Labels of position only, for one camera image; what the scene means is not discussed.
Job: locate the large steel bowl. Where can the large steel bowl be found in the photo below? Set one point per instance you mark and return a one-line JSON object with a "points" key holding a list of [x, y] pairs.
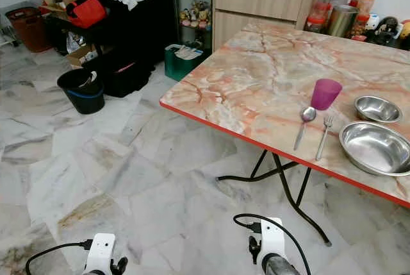
{"points": [[377, 148]]}

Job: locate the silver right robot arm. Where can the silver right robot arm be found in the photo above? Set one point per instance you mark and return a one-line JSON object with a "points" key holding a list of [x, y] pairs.
{"points": [[279, 266]]}

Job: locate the black folding table legs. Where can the black folding table legs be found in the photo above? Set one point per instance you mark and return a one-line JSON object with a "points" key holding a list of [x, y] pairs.
{"points": [[289, 188]]}

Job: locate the steel fork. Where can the steel fork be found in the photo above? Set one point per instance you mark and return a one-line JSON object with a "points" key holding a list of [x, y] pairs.
{"points": [[324, 135]]}

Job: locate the steel spoon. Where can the steel spoon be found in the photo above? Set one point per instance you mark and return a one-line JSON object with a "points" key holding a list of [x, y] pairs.
{"points": [[307, 115]]}

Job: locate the purple plastic cup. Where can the purple plastic cup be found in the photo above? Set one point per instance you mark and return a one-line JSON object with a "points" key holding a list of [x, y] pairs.
{"points": [[325, 93]]}

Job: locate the black plastic bucket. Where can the black plastic bucket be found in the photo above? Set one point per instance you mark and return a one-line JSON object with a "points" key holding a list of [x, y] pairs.
{"points": [[80, 95]]}

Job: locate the small steel bowl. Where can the small steel bowl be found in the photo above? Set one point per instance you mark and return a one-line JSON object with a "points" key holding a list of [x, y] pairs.
{"points": [[378, 109]]}

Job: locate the green storage box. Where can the green storage box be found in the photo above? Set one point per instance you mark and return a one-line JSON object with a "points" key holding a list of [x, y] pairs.
{"points": [[179, 66]]}

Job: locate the glass shelf with figurines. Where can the glass shelf with figurines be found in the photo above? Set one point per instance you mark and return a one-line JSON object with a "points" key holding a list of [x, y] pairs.
{"points": [[195, 13]]}

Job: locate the steel canister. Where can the steel canister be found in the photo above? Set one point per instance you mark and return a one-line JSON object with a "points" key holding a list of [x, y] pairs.
{"points": [[341, 21]]}

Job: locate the light wooden cabinet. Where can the light wooden cabinet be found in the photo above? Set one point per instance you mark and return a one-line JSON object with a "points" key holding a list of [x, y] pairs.
{"points": [[259, 2]]}

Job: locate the brown plastic basket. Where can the brown plastic basket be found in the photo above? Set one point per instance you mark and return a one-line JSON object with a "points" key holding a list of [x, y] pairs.
{"points": [[29, 29]]}

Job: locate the black toy figure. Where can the black toy figure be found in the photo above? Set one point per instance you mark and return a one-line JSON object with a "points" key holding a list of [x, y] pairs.
{"points": [[387, 30]]}

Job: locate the red bag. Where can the red bag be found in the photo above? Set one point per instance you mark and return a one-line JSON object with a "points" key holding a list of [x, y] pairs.
{"points": [[84, 11]]}

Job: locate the orange lid plastic jar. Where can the orange lid plastic jar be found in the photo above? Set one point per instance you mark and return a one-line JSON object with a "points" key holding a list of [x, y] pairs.
{"points": [[366, 4]]}

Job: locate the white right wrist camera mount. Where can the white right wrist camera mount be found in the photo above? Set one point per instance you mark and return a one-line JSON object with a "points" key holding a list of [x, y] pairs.
{"points": [[271, 236]]}

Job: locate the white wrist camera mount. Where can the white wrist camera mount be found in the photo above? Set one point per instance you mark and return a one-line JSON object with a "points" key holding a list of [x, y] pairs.
{"points": [[100, 252], [271, 236]]}

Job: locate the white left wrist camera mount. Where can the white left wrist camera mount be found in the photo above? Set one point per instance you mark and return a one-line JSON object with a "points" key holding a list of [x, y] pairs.
{"points": [[100, 252]]}

